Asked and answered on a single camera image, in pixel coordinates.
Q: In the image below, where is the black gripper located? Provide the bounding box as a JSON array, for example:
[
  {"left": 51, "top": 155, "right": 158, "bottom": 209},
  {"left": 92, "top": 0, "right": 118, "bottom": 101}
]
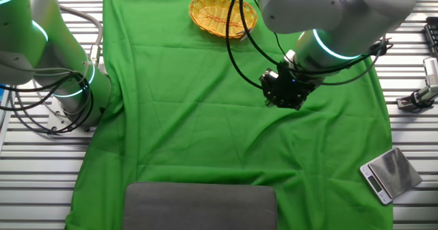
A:
[{"left": 262, "top": 62, "right": 318, "bottom": 112}]

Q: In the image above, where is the green cloth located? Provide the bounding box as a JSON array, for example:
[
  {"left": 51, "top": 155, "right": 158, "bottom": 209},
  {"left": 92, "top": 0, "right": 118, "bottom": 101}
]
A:
[{"left": 64, "top": 0, "right": 394, "bottom": 230}]

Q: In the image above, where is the yellow wicker basket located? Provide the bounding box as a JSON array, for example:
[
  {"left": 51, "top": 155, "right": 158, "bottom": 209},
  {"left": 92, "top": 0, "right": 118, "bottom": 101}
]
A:
[{"left": 188, "top": 0, "right": 258, "bottom": 40}]

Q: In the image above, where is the silver digital kitchen scale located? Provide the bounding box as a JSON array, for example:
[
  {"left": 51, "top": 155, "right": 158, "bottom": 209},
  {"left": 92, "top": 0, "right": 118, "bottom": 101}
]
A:
[{"left": 359, "top": 146, "right": 424, "bottom": 205}]

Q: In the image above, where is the grey foam pad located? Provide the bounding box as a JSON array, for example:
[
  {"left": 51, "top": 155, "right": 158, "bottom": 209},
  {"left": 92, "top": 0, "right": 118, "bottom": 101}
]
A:
[{"left": 122, "top": 181, "right": 278, "bottom": 230}]

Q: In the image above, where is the black keyboard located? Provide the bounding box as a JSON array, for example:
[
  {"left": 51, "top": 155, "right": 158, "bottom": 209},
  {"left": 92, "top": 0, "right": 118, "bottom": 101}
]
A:
[{"left": 423, "top": 16, "right": 438, "bottom": 58}]

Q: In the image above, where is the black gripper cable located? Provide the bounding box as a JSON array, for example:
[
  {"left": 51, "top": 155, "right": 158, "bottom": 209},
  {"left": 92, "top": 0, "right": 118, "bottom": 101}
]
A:
[{"left": 238, "top": 0, "right": 394, "bottom": 76}]

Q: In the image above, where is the black camera cable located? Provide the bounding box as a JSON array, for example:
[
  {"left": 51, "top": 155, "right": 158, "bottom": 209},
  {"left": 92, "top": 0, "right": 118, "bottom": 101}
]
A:
[{"left": 224, "top": 0, "right": 264, "bottom": 90}]

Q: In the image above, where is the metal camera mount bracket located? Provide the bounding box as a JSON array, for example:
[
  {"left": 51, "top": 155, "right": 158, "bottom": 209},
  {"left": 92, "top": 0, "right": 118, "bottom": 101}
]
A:
[{"left": 396, "top": 84, "right": 438, "bottom": 114}]

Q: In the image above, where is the white grey camera device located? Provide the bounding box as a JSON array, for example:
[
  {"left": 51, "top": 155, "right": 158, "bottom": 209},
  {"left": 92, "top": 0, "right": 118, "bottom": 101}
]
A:
[{"left": 422, "top": 56, "right": 438, "bottom": 86}]

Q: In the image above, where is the black base cable bundle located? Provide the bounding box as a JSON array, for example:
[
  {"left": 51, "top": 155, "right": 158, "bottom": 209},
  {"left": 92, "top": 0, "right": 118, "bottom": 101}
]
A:
[{"left": 0, "top": 71, "right": 96, "bottom": 135}]

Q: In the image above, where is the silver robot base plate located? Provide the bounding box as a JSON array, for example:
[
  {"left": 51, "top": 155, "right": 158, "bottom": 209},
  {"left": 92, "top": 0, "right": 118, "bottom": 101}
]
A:
[{"left": 46, "top": 98, "right": 97, "bottom": 134}]

